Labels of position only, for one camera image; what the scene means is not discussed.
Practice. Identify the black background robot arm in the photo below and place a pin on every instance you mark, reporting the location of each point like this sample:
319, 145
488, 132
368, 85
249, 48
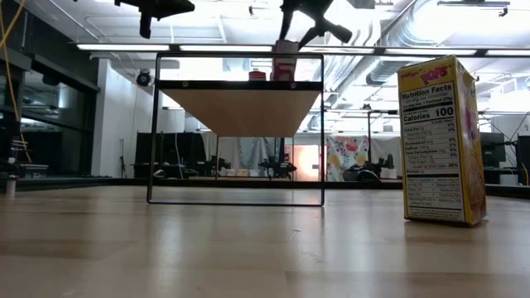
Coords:
215, 164
368, 170
277, 167

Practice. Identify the black ceiling rail fixture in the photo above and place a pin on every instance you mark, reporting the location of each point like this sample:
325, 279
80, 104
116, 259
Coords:
474, 3

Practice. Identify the long ceiling light bar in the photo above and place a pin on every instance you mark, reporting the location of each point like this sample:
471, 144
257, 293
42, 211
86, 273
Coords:
225, 48

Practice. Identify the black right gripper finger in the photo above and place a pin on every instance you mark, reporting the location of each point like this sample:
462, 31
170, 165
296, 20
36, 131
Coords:
312, 33
286, 22

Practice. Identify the black rig post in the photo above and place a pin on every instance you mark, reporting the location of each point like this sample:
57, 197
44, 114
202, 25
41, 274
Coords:
6, 124

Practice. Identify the silver ventilation duct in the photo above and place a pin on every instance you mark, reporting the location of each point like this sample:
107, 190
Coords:
385, 70

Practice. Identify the small white cylinder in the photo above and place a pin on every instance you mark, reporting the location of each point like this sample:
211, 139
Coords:
11, 187

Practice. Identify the black partition panel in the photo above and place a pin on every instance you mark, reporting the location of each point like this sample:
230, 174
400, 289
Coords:
170, 153

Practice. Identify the black computer monitor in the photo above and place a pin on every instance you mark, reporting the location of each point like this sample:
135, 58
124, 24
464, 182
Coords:
523, 159
493, 149

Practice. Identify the black tripod stand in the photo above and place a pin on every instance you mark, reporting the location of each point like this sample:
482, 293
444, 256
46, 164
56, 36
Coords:
122, 161

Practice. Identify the white hanging cloth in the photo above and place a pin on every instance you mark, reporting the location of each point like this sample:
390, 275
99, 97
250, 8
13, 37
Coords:
387, 149

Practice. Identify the grey hanging cloth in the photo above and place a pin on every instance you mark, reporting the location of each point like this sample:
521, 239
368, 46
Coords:
254, 151

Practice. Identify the orange lit panel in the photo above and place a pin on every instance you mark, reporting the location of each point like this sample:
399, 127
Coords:
307, 163

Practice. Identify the black metal stand frame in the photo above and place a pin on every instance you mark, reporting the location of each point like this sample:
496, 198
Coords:
369, 136

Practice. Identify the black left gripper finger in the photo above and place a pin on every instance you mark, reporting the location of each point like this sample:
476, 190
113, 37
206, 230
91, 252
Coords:
178, 7

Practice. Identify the round black ceiling camera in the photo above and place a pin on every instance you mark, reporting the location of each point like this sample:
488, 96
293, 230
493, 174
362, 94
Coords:
143, 78

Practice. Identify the small red cereal box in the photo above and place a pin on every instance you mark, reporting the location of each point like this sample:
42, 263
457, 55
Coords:
285, 66

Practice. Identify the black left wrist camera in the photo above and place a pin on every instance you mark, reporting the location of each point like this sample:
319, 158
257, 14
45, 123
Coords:
145, 27

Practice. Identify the floral patterned cloth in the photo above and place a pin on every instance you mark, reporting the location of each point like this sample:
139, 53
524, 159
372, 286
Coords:
345, 157

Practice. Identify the yellow Corn Pops cereal box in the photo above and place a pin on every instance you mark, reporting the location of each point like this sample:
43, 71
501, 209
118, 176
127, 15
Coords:
432, 145

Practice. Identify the black frame wooden shelf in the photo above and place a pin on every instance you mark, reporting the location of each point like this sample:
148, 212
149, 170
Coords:
240, 109

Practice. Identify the grey storage bin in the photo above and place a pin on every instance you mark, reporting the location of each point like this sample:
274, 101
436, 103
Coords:
35, 170

